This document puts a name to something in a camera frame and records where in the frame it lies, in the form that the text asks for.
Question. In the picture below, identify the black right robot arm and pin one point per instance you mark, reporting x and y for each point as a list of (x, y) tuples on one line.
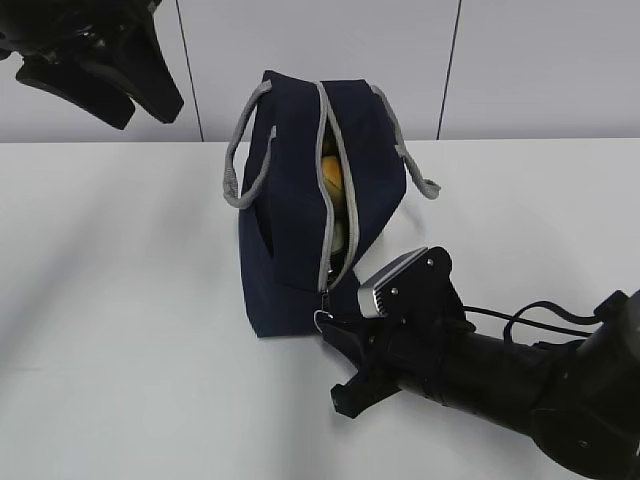
[(577, 401)]

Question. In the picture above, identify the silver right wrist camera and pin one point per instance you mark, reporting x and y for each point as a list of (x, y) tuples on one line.
[(370, 293)]

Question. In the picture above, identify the halved mango fruit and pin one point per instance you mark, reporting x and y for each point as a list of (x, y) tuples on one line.
[(331, 167)]

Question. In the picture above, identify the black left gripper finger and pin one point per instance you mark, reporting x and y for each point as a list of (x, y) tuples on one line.
[(79, 88), (130, 58)]

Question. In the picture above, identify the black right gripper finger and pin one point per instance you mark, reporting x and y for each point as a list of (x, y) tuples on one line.
[(364, 390), (355, 337)]

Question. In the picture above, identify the yellow banana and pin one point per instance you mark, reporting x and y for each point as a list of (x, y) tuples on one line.
[(338, 199)]

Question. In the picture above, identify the green lidded glass container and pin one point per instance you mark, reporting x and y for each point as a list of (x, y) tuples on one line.
[(340, 237)]

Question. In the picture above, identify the navy blue lunch bag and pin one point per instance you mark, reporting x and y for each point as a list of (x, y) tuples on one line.
[(273, 176)]

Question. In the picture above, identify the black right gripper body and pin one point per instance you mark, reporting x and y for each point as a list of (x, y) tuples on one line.
[(425, 331)]

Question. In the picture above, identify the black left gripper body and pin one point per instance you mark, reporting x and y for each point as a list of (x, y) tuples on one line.
[(32, 28)]

